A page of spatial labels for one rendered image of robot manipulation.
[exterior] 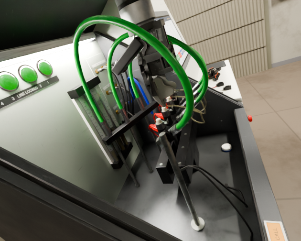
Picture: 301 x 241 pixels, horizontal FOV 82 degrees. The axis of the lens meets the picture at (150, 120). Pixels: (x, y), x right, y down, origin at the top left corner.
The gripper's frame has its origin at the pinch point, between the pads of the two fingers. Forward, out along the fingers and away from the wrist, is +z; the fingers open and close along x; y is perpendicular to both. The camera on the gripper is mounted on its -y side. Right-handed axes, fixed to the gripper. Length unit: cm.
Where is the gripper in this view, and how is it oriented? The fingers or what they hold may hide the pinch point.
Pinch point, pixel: (160, 103)
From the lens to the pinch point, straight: 50.3
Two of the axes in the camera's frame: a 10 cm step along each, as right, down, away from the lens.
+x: 2.8, -5.2, 8.1
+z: 3.5, 8.4, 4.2
